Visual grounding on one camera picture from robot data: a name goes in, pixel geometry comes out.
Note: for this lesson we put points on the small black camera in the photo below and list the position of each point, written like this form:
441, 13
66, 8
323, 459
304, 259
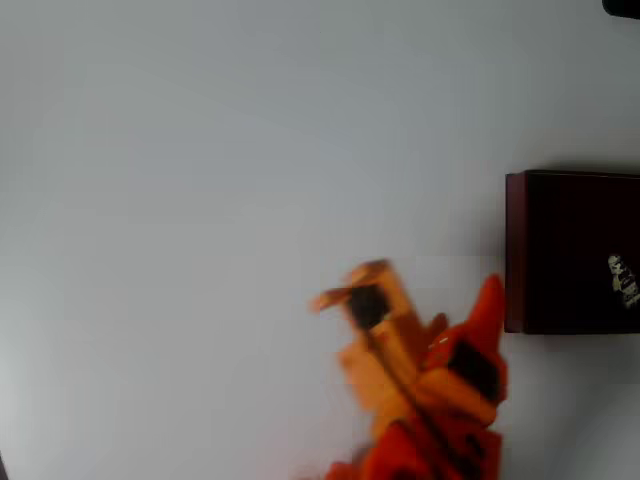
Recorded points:
367, 306

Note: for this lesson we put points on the black object at frame corner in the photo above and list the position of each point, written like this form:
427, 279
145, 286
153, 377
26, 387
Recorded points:
622, 7

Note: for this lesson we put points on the dark red box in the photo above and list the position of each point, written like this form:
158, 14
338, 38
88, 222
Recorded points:
560, 225

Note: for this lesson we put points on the orange camera mount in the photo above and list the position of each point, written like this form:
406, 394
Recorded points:
397, 315

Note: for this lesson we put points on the red-orange robot arm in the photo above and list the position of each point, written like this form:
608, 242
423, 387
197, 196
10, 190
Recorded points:
425, 457

